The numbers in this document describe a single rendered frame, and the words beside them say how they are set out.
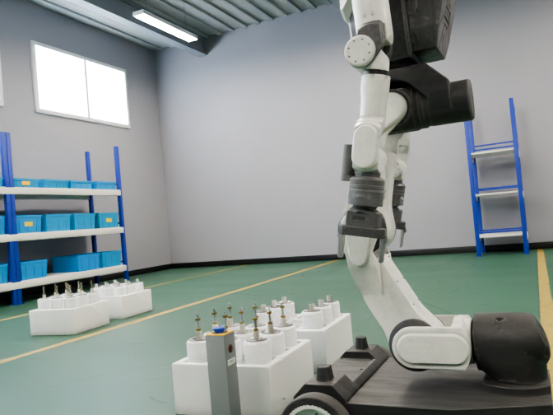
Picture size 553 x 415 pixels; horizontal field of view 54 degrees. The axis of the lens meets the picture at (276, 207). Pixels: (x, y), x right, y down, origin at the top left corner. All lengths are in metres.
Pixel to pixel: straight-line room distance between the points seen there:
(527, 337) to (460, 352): 0.17
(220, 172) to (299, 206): 1.59
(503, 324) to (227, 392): 0.85
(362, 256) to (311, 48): 7.54
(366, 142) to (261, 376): 0.90
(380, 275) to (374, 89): 0.53
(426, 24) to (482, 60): 6.70
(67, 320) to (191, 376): 2.21
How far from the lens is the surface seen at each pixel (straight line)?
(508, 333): 1.53
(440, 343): 1.52
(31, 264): 6.88
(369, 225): 1.37
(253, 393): 1.91
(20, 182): 6.90
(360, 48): 1.38
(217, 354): 1.78
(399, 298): 1.57
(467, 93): 1.54
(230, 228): 9.28
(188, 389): 2.04
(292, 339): 2.12
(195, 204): 9.65
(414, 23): 1.56
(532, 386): 1.55
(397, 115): 1.53
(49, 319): 4.22
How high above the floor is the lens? 0.65
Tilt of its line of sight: 2 degrees up
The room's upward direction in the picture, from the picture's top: 5 degrees counter-clockwise
